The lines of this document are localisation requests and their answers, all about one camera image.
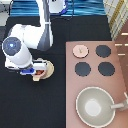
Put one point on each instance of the white gripper body blue base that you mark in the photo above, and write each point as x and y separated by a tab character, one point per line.
27	69

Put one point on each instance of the cream round plate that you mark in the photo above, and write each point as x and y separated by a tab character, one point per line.
50	70

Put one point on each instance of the pink pot lid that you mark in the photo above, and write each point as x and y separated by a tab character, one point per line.
80	51

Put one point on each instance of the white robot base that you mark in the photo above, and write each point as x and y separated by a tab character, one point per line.
55	7

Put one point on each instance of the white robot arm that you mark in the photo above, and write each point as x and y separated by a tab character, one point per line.
21	38

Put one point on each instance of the black table mat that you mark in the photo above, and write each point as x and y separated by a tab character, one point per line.
25	103

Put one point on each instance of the pink toy stove counter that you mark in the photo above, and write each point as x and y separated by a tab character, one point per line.
113	84

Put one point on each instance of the blue striped cloth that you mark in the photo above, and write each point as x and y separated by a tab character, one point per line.
74	8

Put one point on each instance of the black burner disc front right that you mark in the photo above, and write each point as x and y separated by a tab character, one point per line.
106	68

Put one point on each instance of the black burner disc back right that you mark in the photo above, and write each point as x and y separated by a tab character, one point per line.
103	51

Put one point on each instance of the grey sink bowl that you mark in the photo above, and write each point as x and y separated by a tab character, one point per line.
93	106

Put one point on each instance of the grey faucet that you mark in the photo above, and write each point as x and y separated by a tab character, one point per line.
123	105

